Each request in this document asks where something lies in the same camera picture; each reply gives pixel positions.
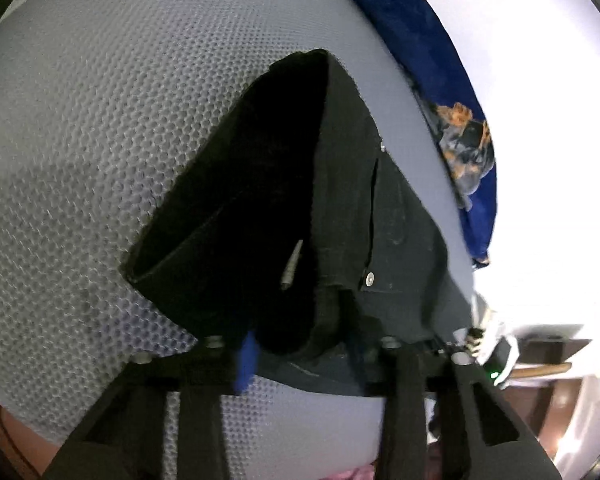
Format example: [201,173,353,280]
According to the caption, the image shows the black denim pants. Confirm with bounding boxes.
[123,50,471,396]

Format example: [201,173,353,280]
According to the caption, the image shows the black white striped cloth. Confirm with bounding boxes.
[465,327,484,359]

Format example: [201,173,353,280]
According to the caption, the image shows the brown wooden wardrobe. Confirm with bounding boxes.
[500,335,590,460]

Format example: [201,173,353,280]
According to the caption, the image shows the pink garment torso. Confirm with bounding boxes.
[322,464,376,480]

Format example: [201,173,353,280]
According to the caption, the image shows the blue floral blanket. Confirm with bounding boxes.
[353,0,498,269]

